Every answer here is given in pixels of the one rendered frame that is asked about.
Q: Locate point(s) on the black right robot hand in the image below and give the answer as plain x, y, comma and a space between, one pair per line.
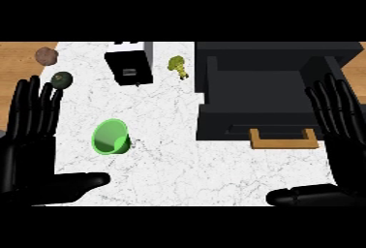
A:
346, 142

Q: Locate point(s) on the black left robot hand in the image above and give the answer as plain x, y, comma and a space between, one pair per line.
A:
29, 151

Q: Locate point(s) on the green plastic cup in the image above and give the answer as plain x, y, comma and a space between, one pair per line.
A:
111, 137

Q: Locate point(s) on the dark grey open drawer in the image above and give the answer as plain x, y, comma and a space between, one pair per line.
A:
260, 97

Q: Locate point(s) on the dark green avocado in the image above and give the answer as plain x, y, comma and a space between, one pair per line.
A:
61, 80

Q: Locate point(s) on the brown potato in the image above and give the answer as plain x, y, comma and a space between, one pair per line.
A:
46, 56

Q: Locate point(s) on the dark grey cabinet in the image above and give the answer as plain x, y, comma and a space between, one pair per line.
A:
281, 51

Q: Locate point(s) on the black and white appliance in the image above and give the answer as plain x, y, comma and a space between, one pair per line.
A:
129, 66

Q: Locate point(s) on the green broccoli floret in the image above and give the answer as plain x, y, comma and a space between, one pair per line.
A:
178, 66

